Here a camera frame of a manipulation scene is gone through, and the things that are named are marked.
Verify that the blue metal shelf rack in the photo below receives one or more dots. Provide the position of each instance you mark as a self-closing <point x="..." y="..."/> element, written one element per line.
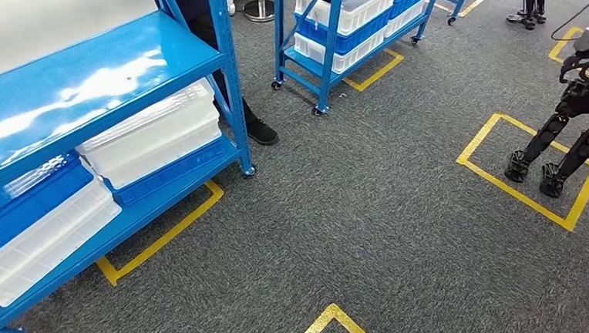
<point x="74" y="85"/>
<point x="327" y="44"/>
<point x="458" y="1"/>

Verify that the person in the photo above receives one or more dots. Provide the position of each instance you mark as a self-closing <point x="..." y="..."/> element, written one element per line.
<point x="261" y="130"/>

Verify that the blue plastic tray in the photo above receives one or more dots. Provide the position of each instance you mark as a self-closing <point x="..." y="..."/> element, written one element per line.
<point x="31" y="205"/>
<point x="171" y="175"/>

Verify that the white plastic bin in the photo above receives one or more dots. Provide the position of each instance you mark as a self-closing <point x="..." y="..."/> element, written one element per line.
<point x="360" y="8"/>

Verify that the black humanoid robot legs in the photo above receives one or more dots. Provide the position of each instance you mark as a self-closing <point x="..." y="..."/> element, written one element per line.
<point x="585" y="96"/>
<point x="529" y="11"/>

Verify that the white car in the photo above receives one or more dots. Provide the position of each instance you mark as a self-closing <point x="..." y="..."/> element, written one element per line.
<point x="53" y="17"/>

